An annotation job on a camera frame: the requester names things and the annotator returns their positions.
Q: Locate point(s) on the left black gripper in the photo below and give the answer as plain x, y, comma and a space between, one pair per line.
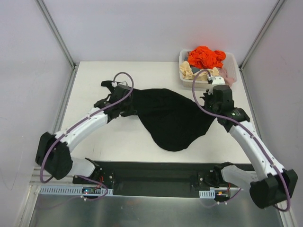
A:
129, 109

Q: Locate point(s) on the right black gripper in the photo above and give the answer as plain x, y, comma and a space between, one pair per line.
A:
210, 104

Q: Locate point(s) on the black t-shirt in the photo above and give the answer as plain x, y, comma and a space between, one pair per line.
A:
173, 121

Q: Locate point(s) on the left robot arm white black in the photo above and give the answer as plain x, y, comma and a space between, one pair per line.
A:
54, 150

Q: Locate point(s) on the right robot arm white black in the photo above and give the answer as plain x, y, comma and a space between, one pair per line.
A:
271, 183

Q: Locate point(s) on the pink t-shirt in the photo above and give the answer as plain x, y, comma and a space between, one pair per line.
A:
228, 78

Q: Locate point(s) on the white plastic basket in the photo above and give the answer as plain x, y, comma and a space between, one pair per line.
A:
229, 63

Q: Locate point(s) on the grey-blue t-shirt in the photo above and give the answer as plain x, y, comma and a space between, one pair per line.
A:
195, 70

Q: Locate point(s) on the cream t-shirt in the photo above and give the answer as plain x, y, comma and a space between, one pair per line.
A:
187, 73

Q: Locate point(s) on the orange t-shirt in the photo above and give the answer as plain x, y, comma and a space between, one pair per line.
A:
204, 58

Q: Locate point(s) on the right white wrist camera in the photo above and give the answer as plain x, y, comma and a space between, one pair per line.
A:
217, 80

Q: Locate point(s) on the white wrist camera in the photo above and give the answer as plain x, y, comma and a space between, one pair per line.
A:
115, 84
217, 80

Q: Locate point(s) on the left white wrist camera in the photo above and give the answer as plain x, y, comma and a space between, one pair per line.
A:
115, 84

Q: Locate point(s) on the right aluminium frame post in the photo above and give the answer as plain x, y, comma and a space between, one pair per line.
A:
269, 20

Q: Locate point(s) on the aluminium frame post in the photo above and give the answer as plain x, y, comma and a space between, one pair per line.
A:
55, 31
269, 20

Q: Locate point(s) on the left aluminium frame post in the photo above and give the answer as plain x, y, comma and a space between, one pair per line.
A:
55, 31

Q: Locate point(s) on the right slotted cable duct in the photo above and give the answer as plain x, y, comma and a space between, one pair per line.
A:
207, 194

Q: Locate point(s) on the slotted cable duct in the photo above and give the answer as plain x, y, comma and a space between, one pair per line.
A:
207, 194
74, 190

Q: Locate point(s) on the left slotted cable duct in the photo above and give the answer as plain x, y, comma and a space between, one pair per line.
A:
74, 190

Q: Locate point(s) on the aluminium front rail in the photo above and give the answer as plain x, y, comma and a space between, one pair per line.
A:
35, 180

